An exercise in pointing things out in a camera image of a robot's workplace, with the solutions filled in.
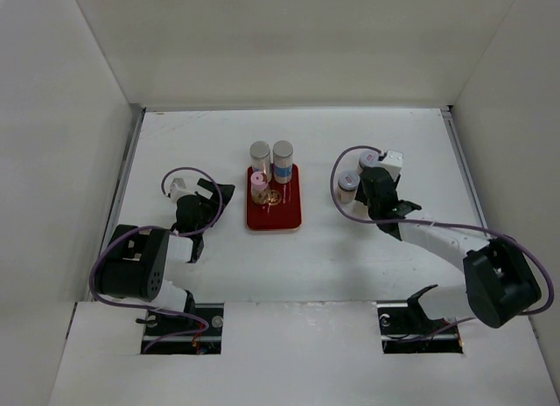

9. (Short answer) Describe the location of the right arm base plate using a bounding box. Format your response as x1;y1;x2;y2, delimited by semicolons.
377;302;463;354

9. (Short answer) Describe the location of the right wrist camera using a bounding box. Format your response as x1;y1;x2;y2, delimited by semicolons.
380;150;404;181

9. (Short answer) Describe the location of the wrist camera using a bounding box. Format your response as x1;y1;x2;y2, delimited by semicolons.
168;178;188;203
380;150;404;181

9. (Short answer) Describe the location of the red label brown spice jar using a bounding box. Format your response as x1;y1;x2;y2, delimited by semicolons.
357;150;380;174

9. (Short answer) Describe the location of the blue label white bead bottle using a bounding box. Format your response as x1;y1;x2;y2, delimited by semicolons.
272;140;293;184

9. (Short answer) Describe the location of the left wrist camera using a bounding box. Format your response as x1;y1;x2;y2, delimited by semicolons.
168;178;188;203

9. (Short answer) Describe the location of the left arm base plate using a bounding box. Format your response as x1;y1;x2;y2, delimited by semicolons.
136;304;225;355

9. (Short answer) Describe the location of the silver lid pink bottle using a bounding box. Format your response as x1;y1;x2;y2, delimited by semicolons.
249;141;271;175

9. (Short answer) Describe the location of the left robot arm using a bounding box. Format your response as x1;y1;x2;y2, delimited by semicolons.
88;178;235;335

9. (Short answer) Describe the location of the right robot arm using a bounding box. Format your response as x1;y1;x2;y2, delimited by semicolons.
358;167;542;328

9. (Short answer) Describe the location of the red rectangular tray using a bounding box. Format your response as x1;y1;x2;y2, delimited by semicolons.
245;164;302;231

